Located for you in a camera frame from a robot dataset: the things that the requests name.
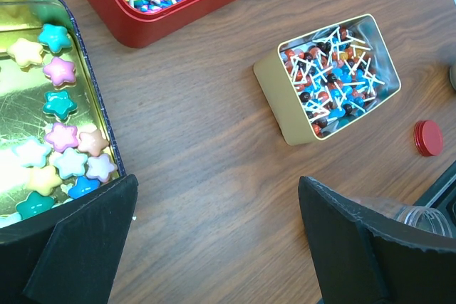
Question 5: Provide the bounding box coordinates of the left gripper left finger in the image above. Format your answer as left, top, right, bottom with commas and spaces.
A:
1, 174, 138, 303

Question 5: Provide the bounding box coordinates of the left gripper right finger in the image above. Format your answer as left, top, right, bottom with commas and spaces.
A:
298, 177, 455, 303

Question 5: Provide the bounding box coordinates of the clear plastic jar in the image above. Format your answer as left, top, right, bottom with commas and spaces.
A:
351, 196, 453, 238

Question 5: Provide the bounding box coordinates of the tin of star candies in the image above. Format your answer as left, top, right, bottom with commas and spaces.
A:
1, 0, 125, 227

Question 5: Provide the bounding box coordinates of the red jar lid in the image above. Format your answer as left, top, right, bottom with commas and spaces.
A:
414, 120, 443, 157

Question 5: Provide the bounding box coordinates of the gold tin of lollipops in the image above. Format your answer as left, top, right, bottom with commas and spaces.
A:
253, 14, 401, 146

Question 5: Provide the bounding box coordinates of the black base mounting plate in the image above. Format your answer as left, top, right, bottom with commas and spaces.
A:
415, 162, 456, 236

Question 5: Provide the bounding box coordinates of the white bowl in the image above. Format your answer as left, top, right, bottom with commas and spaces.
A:
449, 64, 456, 90

